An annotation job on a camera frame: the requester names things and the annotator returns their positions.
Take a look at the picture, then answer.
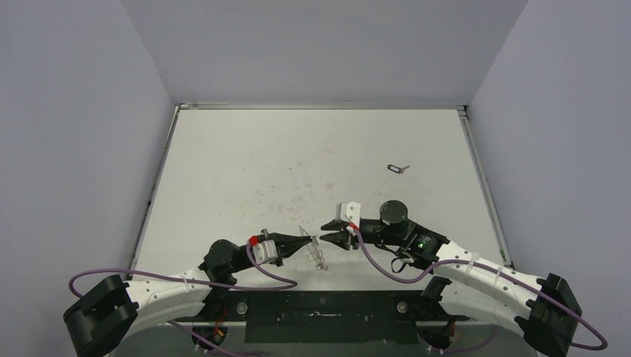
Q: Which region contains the grey key holder with rings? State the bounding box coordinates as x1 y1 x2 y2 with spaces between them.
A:
298 225 328 271

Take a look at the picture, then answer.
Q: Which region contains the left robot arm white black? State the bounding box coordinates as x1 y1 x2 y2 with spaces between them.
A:
63 231 317 356

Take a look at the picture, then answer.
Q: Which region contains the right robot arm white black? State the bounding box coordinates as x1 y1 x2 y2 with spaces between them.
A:
321 200 583 356

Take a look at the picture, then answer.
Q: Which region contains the far key with black tag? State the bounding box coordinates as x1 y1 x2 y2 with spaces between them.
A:
387 164 410 175

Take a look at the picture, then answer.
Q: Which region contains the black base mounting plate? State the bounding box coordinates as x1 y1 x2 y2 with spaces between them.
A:
187 290 465 344

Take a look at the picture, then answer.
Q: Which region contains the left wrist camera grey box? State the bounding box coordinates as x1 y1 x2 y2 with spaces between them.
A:
248 236 280 265

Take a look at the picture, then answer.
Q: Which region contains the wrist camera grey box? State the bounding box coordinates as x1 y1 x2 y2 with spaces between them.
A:
248 236 280 265
335 202 362 234

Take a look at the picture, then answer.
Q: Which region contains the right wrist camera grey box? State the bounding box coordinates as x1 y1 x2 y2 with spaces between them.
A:
335 202 362 234

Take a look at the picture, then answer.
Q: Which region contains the black loop cable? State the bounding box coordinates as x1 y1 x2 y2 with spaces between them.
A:
389 248 415 275

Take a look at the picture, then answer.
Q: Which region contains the aluminium table frame rail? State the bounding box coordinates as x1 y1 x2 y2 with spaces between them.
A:
458 106 548 327

